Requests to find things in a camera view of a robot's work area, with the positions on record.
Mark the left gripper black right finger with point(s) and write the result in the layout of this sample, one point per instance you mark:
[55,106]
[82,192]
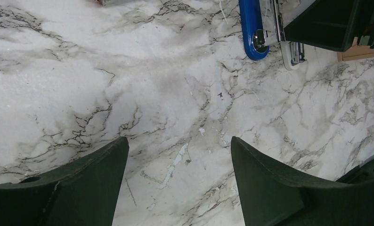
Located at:
[274,194]

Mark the white tube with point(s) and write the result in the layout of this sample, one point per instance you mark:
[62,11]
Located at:
[293,54]

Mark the blue stapler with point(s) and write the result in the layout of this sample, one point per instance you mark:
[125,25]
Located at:
[262,26]

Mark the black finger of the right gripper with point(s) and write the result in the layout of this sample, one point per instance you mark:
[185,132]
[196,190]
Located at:
[334,24]

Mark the peach plastic desk organizer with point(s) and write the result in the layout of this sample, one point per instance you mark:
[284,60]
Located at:
[356,53]

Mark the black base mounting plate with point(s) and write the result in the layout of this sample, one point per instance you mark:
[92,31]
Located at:
[359,174]

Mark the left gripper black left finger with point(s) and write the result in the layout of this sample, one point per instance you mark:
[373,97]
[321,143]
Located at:
[81,193]

